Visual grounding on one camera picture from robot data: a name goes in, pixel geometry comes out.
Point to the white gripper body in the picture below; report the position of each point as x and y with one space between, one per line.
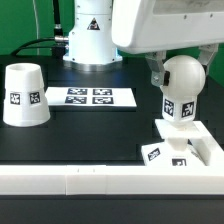
142 26

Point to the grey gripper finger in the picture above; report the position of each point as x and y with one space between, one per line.
155 63
207 55

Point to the white lamp bulb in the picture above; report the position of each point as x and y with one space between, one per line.
186 81

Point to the white lamp base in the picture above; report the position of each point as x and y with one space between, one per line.
175 149

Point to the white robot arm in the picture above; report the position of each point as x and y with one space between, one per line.
90 44

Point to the white lamp shade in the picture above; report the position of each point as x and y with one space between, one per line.
25 103

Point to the white marker sheet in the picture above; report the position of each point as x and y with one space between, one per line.
83 96

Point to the white L-shaped fence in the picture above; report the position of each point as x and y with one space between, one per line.
124 180

